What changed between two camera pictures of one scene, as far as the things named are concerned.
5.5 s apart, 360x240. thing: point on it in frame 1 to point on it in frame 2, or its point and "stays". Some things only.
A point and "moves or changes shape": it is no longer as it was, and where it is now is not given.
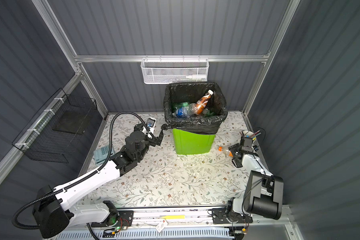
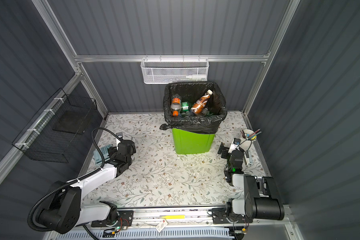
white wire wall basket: [160, 70] stays
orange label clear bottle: [225, 151] moves or changes shape
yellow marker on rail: [170, 217] stays
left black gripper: [153, 141] to [113, 153]
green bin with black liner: [193, 135] stays
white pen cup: [247, 135] stays
